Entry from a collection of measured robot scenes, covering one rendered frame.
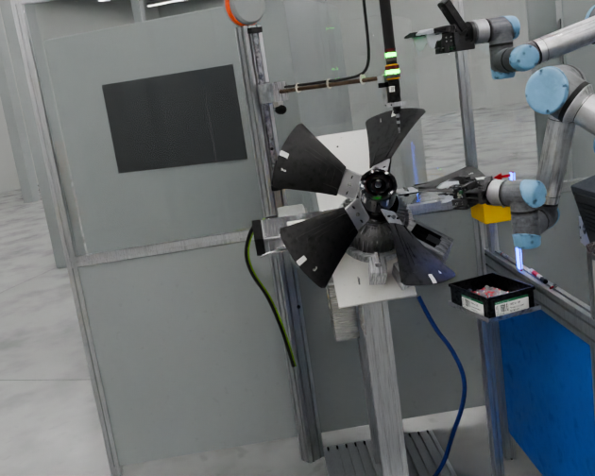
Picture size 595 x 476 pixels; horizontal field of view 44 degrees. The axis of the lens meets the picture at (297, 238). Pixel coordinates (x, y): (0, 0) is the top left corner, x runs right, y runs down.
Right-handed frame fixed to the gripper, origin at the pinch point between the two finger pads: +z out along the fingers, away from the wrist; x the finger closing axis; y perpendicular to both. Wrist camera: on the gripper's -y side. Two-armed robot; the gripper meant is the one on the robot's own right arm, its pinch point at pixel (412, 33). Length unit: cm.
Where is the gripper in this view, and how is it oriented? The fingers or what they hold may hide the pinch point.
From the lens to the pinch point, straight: 239.5
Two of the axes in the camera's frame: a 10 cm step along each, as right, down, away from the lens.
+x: -2.4, -1.7, 9.6
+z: -9.6, 1.8, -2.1
